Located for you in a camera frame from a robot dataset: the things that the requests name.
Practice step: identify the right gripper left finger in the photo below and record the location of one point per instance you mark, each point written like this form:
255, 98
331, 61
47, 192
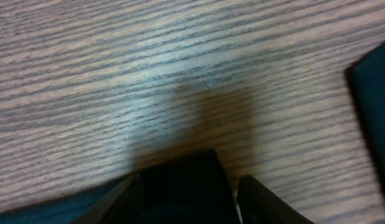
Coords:
101, 208

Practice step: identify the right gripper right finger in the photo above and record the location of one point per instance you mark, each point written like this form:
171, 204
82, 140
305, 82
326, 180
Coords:
259, 205

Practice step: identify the black t-shirt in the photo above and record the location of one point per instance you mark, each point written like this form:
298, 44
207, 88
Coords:
189, 189

